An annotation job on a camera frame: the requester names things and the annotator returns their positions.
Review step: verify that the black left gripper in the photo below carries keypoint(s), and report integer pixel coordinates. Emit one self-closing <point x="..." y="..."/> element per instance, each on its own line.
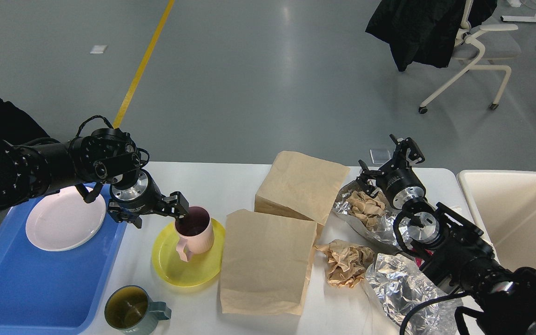
<point x="128" y="202"/>

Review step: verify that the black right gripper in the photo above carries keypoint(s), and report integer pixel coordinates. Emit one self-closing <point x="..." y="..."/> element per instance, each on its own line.
<point x="400" y="184"/>

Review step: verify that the pink ribbed mug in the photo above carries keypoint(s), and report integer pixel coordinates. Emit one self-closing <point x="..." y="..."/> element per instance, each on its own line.
<point x="196" y="234"/>

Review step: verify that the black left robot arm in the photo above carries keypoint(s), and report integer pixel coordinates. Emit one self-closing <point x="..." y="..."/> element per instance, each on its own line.
<point x="108" y="156"/>

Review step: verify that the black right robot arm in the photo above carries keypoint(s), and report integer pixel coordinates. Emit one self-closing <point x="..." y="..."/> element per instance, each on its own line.
<point x="452" y="249"/>

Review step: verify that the crumpled paper in foil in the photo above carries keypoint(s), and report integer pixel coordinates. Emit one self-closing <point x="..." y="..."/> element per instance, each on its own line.
<point x="367" y="209"/>

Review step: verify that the upper aluminium foil sheet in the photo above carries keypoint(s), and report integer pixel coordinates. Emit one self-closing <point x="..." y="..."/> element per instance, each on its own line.
<point x="382" y="240"/>

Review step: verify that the aluminium foil sheet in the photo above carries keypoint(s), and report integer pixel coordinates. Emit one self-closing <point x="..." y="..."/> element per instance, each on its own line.
<point x="382" y="240"/>
<point x="397" y="285"/>

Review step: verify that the yellow plate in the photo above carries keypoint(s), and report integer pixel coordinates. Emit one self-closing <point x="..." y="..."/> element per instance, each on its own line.
<point x="186" y="274"/>

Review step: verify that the pink plate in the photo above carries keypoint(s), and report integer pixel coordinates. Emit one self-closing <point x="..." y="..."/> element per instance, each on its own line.
<point x="63" y="221"/>

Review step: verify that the rear brown paper bag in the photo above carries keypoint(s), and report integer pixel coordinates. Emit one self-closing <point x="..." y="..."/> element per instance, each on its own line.
<point x="302" y="187"/>

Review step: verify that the brown paper bag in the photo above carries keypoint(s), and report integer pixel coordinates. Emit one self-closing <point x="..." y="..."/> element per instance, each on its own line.
<point x="266" y="263"/>
<point x="302" y="187"/>

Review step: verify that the green grey mug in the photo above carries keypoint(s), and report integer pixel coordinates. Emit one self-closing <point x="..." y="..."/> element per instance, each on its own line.
<point x="131" y="311"/>

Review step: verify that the crumpled brown paper ball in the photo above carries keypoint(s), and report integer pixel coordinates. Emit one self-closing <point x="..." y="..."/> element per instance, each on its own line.
<point x="347" y="262"/>

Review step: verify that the lower aluminium foil sheet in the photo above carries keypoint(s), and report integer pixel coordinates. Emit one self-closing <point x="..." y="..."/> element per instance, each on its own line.
<point x="397" y="285"/>

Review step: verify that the front brown paper bag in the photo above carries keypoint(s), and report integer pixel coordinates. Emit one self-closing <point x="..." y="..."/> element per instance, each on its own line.
<point x="266" y="263"/>

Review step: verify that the black jacket on chair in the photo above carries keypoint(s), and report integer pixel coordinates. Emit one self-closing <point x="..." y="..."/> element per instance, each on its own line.
<point x="420" y="31"/>

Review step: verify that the white plastic bin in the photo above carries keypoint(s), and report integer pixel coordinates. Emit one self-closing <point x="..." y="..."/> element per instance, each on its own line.
<point x="504" y="203"/>

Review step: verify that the white office chair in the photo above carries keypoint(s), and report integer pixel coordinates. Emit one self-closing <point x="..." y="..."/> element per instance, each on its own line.
<point x="478" y="50"/>

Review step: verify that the blue plastic tray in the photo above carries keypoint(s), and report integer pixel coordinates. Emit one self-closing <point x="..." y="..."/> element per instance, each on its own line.
<point x="52" y="293"/>

